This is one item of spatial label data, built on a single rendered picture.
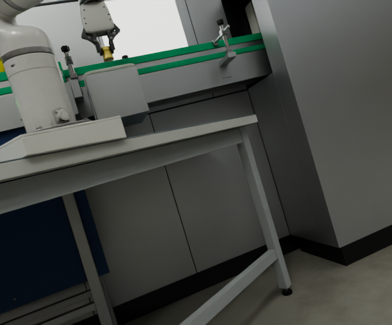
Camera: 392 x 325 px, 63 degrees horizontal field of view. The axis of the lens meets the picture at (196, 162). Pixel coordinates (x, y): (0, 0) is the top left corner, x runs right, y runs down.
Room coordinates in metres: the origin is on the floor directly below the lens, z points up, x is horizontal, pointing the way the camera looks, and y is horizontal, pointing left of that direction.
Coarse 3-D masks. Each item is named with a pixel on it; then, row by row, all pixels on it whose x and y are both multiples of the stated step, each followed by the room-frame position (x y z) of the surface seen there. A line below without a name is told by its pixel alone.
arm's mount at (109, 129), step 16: (64, 128) 0.71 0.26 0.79; (80, 128) 0.73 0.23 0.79; (96, 128) 0.76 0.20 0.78; (112, 128) 0.80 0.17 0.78; (16, 144) 0.66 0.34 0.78; (32, 144) 0.65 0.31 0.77; (48, 144) 0.68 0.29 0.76; (64, 144) 0.70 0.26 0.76; (80, 144) 0.73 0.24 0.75; (0, 160) 0.75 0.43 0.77
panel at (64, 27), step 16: (112, 0) 1.54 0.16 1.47; (176, 0) 1.62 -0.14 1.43; (16, 16) 1.41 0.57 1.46; (32, 16) 1.43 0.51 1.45; (48, 16) 1.45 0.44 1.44; (64, 16) 1.47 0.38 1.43; (80, 16) 1.49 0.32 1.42; (48, 32) 1.44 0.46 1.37; (64, 32) 1.46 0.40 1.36; (80, 32) 1.48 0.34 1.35; (80, 48) 1.47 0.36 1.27; (64, 64) 1.45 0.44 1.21; (80, 64) 1.47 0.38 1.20
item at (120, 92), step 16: (96, 80) 1.04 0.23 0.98; (112, 80) 1.05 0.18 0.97; (128, 80) 1.07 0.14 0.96; (96, 96) 1.03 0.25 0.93; (112, 96) 1.05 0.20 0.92; (128, 96) 1.06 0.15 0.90; (144, 96) 1.08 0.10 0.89; (96, 112) 1.03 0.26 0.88; (112, 112) 1.04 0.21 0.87; (128, 112) 1.06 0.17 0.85; (144, 112) 1.09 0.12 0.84
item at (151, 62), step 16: (176, 48) 1.43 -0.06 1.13; (192, 48) 1.45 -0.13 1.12; (208, 48) 1.47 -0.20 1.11; (224, 48) 1.50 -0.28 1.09; (240, 48) 1.52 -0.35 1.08; (256, 48) 1.54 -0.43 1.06; (96, 64) 1.33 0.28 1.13; (112, 64) 1.35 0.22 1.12; (144, 64) 1.39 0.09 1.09; (160, 64) 1.40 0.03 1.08; (176, 64) 1.42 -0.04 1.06; (80, 80) 1.31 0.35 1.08
